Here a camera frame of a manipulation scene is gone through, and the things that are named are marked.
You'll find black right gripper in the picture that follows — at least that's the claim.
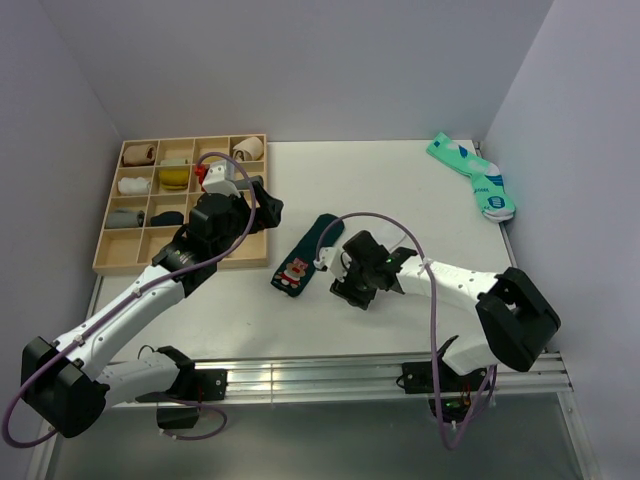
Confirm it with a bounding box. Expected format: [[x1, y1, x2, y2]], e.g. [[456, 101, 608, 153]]
[[330, 255, 377, 311]]

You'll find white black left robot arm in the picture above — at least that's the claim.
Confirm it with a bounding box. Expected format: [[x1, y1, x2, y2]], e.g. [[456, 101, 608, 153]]
[[20, 181, 284, 438]]

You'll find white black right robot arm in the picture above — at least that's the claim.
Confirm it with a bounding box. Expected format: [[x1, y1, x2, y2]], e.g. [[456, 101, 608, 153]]
[[314, 231, 561, 390]]

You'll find dark grey rolled sock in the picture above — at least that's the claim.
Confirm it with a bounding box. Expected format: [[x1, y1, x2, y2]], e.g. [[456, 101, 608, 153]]
[[234, 175, 264, 190]]

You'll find dark green reindeer sock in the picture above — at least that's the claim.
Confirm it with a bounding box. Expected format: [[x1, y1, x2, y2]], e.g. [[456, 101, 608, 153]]
[[270, 213, 345, 298]]

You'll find cream brown rolled sock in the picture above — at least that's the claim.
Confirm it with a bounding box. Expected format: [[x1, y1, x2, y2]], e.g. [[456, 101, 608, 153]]
[[232, 136, 264, 162]]

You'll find red rolled sock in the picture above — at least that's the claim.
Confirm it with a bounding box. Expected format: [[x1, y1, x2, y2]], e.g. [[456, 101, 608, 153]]
[[194, 165, 208, 185]]

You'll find dark navy rolled sock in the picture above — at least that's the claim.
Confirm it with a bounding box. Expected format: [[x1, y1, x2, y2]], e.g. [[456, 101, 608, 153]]
[[149, 211, 184, 227]]

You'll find mustard yellow rolled sock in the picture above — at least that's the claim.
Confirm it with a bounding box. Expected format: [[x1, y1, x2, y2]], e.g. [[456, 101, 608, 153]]
[[158, 168, 190, 191]]

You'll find pale green rolled sock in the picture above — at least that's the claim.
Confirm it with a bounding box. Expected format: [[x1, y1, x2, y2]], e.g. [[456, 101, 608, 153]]
[[159, 157, 190, 166]]

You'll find wooden compartment tray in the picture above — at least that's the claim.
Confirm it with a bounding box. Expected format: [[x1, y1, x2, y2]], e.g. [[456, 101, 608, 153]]
[[93, 134, 268, 276]]

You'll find beige rolled sock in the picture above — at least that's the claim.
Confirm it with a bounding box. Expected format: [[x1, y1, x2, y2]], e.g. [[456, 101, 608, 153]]
[[121, 143, 156, 167]]

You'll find mint green patterned sock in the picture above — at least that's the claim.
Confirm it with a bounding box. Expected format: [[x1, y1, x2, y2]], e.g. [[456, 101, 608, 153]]
[[426, 133, 516, 223]]

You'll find white rolled sock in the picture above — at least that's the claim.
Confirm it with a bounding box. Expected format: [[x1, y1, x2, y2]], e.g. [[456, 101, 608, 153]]
[[117, 177, 151, 196]]

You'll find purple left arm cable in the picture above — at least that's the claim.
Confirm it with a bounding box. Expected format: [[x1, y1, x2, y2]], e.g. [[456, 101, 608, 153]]
[[1, 152, 258, 448]]

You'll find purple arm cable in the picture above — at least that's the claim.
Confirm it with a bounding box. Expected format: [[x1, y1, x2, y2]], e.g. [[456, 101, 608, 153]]
[[313, 211, 499, 451], [1, 152, 258, 448]]

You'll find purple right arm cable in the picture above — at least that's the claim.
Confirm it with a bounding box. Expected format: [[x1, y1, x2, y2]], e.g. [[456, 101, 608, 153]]
[[313, 211, 499, 451]]

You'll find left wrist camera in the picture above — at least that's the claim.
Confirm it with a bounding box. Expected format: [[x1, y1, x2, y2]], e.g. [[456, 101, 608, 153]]
[[202, 160, 239, 197]]

